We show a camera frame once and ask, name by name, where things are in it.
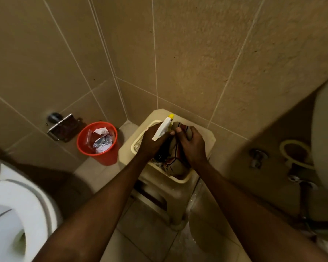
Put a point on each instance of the white ceramic sink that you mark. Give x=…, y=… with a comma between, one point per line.
x=326, y=139

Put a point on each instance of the person's left thumb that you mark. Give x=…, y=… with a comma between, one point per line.
x=170, y=133

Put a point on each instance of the person's left hand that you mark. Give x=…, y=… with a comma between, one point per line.
x=149, y=144

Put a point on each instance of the red plastic waste bin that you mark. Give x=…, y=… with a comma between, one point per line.
x=105, y=156

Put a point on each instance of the metal sink drain pipe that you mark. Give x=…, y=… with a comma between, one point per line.
x=303, y=196

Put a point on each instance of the beige plastic basket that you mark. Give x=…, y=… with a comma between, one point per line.
x=177, y=177

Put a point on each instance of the white toilet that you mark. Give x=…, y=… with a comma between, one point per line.
x=19, y=204

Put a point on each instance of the white spray bottle yellow nozzle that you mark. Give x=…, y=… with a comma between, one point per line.
x=163, y=128

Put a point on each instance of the beige plastic stool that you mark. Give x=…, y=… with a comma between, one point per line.
x=164, y=193

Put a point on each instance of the silver foil wrapper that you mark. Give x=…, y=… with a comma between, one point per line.
x=102, y=143

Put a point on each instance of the crumpled white paper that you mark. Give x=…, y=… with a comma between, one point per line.
x=101, y=131

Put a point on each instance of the striped beige cloth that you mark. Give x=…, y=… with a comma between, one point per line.
x=172, y=158

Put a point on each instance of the metal toilet paper holder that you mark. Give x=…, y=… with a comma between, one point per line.
x=62, y=128

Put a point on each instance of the person's right hand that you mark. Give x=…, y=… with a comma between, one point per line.
x=192, y=150

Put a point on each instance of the round dark wall knob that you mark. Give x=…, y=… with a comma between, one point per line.
x=55, y=117

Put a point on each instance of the person's right forearm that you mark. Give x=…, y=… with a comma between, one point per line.
x=248, y=218

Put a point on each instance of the person's right thumb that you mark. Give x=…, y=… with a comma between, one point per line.
x=179, y=135

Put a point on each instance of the metal wall valve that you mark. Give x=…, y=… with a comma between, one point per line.
x=257, y=158

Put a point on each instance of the person's left forearm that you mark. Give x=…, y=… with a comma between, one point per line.
x=98, y=210

